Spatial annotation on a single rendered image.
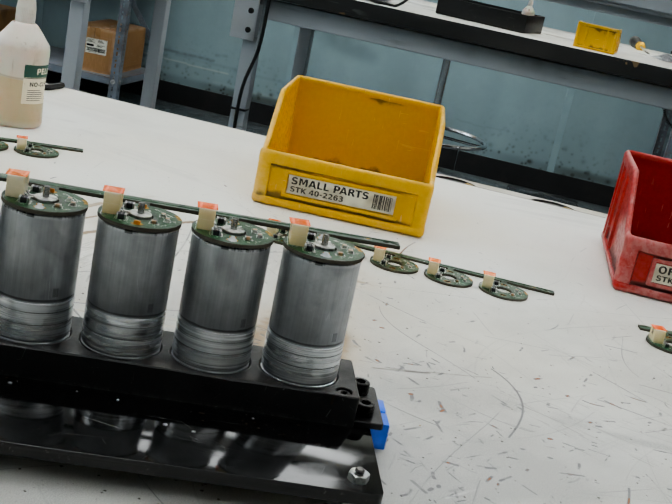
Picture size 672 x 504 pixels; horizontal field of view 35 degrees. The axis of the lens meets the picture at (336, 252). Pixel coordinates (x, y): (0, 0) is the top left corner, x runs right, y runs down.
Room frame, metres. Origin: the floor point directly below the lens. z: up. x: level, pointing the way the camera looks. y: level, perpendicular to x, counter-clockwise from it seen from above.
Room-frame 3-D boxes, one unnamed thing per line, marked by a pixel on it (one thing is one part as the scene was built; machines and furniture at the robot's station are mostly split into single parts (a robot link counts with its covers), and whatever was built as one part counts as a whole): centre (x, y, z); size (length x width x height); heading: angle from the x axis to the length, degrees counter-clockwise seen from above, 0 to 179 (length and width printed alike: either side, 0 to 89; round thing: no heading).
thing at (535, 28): (2.83, -0.26, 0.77); 0.24 x 0.16 x 0.04; 67
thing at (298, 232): (0.31, 0.01, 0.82); 0.01 x 0.01 x 0.01; 7
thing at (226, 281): (0.31, 0.03, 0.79); 0.02 x 0.02 x 0.05
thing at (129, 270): (0.31, 0.06, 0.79); 0.02 x 0.02 x 0.05
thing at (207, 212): (0.31, 0.04, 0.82); 0.01 x 0.01 x 0.01; 7
